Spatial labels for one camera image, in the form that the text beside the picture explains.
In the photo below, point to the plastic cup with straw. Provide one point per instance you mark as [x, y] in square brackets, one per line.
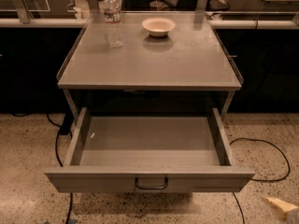
[156, 5]

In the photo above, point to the clear plastic water bottle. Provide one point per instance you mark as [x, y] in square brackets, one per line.
[112, 16]

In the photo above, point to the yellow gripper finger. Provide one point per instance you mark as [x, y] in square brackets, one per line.
[280, 206]

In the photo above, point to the white paper bowl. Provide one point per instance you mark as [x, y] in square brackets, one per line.
[158, 26]

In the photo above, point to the white horizontal rail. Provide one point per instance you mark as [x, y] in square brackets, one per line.
[70, 23]

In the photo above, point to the grey metal post left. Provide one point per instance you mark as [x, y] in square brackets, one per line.
[22, 11]

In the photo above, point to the grey top drawer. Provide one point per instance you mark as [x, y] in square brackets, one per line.
[107, 154]

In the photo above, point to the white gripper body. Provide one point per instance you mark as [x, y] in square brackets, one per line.
[282, 206]

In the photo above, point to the grey metal cabinet table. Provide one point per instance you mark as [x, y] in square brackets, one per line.
[189, 58]

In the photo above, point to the black top drawer handle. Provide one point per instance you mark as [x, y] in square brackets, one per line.
[151, 184]

